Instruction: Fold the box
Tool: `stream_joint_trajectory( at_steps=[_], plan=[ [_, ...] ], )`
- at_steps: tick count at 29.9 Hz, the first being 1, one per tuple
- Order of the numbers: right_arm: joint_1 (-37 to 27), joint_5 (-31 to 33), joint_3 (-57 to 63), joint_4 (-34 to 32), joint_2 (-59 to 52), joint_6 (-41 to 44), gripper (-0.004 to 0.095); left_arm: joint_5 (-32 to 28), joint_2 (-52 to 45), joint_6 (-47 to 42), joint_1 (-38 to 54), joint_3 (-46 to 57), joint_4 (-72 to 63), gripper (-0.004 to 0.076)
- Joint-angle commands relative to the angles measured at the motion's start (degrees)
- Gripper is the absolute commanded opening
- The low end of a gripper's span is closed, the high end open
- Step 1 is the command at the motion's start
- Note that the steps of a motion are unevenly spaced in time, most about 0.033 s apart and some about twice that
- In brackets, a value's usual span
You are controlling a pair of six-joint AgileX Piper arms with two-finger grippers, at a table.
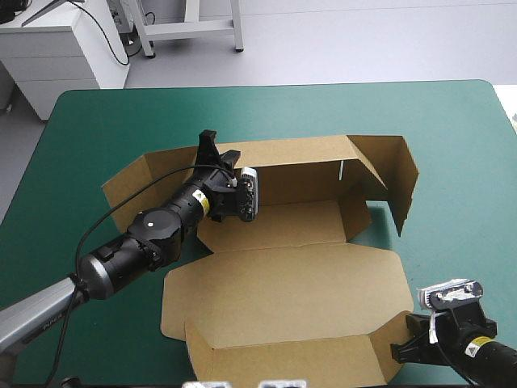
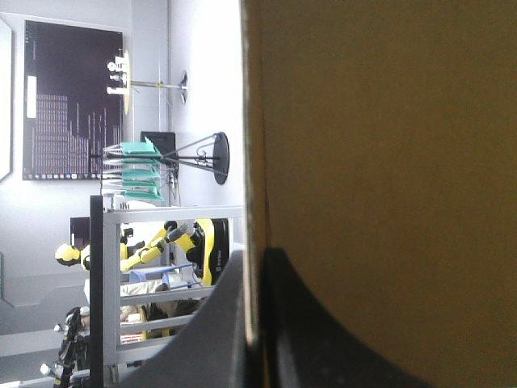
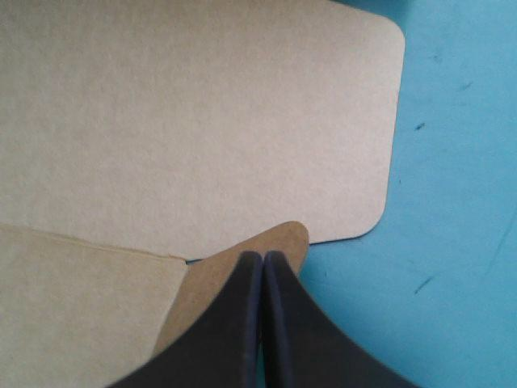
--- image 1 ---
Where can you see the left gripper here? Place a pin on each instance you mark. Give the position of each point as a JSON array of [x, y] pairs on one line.
[[220, 190]]

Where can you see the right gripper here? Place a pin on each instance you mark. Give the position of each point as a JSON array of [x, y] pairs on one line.
[[456, 327]]

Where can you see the brown cardboard box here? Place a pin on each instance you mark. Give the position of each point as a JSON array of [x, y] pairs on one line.
[[282, 283]]

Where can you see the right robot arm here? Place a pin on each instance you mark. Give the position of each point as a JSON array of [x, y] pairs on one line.
[[497, 360]]

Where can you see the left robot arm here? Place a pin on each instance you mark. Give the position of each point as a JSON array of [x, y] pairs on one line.
[[155, 227]]

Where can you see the white drawer cabinet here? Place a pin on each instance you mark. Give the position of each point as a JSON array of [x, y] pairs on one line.
[[52, 60]]

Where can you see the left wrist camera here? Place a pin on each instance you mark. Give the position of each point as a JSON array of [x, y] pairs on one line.
[[250, 194]]

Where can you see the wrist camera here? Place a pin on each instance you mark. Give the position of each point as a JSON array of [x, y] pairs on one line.
[[452, 293], [250, 194]]

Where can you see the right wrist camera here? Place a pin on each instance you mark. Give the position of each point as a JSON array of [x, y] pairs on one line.
[[452, 293]]

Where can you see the white metal frame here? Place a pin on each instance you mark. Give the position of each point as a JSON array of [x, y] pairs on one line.
[[190, 29]]

